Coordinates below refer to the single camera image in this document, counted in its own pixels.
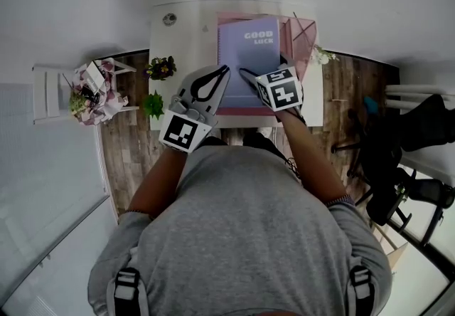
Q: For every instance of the person's grey sweatshirt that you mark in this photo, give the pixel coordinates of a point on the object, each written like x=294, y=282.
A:
x=241, y=229

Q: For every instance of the white flower plant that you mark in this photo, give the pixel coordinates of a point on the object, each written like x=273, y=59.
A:
x=323, y=55

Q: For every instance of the person's right forearm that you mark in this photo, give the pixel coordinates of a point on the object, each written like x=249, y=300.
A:
x=313, y=165

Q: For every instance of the purple spiral notebook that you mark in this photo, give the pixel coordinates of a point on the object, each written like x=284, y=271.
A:
x=245, y=69

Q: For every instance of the person's left forearm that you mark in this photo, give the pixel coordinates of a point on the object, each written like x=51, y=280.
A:
x=156, y=186

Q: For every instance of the black mesh office chair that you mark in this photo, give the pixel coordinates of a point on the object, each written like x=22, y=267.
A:
x=423, y=190

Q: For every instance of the person's black trousers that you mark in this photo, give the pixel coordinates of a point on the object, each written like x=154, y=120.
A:
x=256, y=140

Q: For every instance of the purple flower potted plant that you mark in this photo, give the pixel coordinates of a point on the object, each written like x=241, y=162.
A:
x=160, y=68

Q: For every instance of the white slatted stool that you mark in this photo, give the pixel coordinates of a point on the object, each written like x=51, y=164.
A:
x=46, y=97

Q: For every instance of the black office chair with jacket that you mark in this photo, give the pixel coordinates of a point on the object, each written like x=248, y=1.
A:
x=419, y=122

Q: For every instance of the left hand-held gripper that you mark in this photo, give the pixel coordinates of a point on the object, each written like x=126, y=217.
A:
x=179, y=131

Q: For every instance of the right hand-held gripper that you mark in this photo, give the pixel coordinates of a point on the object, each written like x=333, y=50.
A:
x=282, y=92

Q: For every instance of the teal object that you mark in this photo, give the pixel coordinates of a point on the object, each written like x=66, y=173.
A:
x=372, y=104

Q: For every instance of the green leafy potted plant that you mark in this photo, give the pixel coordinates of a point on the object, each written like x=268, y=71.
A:
x=153, y=104

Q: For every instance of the small round grey object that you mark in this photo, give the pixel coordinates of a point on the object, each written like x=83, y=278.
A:
x=169, y=19

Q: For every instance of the white table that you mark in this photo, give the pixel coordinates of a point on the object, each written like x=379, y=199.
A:
x=188, y=44

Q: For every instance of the pink wire desk tray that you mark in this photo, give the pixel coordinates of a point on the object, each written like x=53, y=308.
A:
x=298, y=40

